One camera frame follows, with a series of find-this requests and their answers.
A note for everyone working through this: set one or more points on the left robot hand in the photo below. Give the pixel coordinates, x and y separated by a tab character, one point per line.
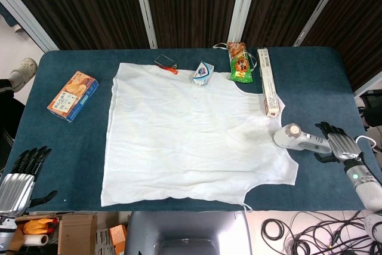
16	189

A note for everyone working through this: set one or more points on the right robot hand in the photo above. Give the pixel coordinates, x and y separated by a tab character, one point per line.
343	147

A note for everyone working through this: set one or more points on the white handheld steam iron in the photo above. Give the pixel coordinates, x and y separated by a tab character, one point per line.
286	140

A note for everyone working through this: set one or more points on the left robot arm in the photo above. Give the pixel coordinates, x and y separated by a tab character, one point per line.
6	231

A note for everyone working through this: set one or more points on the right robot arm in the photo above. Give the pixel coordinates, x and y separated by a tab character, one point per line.
368	192

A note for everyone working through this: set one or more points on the white cloth apron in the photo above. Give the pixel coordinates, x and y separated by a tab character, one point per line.
179	132

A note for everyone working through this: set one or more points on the yellow rubber chicken toy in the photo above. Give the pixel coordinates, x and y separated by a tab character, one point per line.
37	225

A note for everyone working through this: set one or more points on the black office chair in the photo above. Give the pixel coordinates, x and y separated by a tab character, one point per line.
373	105

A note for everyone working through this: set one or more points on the white paper roll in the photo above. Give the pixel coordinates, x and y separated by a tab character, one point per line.
34	239

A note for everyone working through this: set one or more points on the teal table cover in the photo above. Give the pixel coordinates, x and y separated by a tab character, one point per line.
313	81

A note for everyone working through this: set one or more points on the brown cardboard box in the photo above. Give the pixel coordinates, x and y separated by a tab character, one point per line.
77	234

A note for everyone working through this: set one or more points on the long white cling film box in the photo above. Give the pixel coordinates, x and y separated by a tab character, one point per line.
268	84

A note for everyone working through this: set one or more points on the orange blue biscuit box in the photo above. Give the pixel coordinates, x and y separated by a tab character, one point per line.
73	95

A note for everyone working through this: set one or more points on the small orange carton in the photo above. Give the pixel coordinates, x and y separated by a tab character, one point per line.
118	237

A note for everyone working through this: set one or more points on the white clog shoe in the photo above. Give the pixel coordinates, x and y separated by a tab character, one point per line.
24	73

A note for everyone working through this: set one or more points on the green orange snack bag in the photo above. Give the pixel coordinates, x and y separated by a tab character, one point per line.
240	64

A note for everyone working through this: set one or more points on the white blue soap box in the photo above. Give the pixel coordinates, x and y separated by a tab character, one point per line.
203	73

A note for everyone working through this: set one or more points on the grey robot torso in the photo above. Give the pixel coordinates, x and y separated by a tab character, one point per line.
188	234

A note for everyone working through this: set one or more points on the white partition post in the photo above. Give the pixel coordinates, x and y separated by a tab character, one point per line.
319	13
33	25
241	7
146	13
368	84

